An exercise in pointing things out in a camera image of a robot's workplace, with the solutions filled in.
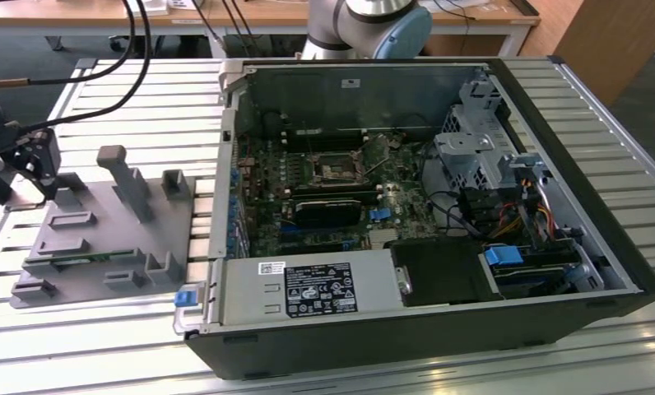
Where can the black RAM slot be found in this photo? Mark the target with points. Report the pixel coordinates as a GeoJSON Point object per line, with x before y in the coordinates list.
{"type": "Point", "coordinates": [333, 190]}
{"type": "Point", "coordinates": [322, 135]}
{"type": "Point", "coordinates": [333, 144]}
{"type": "Point", "coordinates": [333, 197]}

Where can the CPU socket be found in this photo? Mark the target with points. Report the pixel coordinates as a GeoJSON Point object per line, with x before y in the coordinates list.
{"type": "Point", "coordinates": [338, 168]}

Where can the grey parts rack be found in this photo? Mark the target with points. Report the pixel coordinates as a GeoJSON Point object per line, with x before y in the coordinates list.
{"type": "Point", "coordinates": [112, 230]}

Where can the green RAM stick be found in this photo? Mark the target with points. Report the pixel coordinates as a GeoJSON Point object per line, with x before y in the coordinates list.
{"type": "Point", "coordinates": [102, 257]}

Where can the wooden desk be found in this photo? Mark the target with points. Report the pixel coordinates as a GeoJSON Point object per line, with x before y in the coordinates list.
{"type": "Point", "coordinates": [57, 16]}

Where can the blue case latch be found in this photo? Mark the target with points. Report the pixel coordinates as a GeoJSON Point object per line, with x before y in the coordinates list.
{"type": "Point", "coordinates": [186, 298]}

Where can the grey power supply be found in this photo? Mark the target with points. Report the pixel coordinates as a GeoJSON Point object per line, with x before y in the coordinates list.
{"type": "Point", "coordinates": [239, 288]}

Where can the metal locking lever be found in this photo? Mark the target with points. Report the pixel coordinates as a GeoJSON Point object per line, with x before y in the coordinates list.
{"type": "Point", "coordinates": [307, 138]}

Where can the black graphics card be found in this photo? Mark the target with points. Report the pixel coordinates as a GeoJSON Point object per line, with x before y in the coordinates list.
{"type": "Point", "coordinates": [327, 214]}

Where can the blue board connector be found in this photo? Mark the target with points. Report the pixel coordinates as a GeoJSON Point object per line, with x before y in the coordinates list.
{"type": "Point", "coordinates": [379, 214]}

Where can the silver chipset heatsink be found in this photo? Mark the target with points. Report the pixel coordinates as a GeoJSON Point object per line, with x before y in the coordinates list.
{"type": "Point", "coordinates": [385, 238]}

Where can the green motherboard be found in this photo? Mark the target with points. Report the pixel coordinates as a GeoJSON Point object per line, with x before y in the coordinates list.
{"type": "Point", "coordinates": [403, 197]}

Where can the black PC case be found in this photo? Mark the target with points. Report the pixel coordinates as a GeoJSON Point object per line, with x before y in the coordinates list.
{"type": "Point", "coordinates": [359, 349]}

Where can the silver metal disk bay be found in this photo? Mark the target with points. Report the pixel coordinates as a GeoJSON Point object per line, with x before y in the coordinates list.
{"type": "Point", "coordinates": [465, 160]}

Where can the black plastic shroud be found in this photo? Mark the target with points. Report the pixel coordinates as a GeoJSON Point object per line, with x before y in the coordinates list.
{"type": "Point", "coordinates": [442, 271]}

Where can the blue disk carrier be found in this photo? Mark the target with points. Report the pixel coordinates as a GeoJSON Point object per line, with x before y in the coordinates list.
{"type": "Point", "coordinates": [502, 257]}

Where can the wooden cabinet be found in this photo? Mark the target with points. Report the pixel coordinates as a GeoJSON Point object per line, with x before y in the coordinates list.
{"type": "Point", "coordinates": [618, 41]}

